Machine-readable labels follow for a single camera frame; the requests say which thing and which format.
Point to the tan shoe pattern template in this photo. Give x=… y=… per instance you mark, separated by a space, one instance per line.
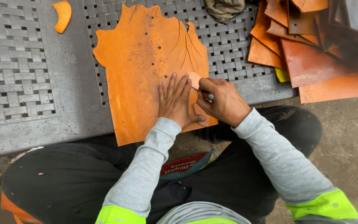
x=195 y=81

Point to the olive crumpled cloth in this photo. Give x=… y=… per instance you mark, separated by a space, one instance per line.
x=224 y=9

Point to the person's black trousers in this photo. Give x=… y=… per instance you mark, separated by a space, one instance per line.
x=64 y=183

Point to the metal scribing tool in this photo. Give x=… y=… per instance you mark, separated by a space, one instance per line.
x=209 y=96

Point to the large orange leather sheet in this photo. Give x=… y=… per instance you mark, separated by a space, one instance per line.
x=135 y=77

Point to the red printed crate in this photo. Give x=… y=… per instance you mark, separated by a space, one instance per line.
x=185 y=165

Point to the curved orange leather piece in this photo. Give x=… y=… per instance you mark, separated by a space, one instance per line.
x=63 y=15

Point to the yellow leather piece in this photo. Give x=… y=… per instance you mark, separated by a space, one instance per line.
x=281 y=75

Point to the person's left hand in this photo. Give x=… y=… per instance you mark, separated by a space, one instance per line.
x=174 y=105

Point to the pile of orange leather pieces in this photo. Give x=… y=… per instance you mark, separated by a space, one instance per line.
x=309 y=59

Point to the orange leather scrap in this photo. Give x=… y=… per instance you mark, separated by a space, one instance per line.
x=16 y=210

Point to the person's right hand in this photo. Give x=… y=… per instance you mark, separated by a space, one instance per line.
x=225 y=102

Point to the person's grey yellow shirt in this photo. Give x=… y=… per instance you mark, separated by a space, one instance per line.
x=197 y=213

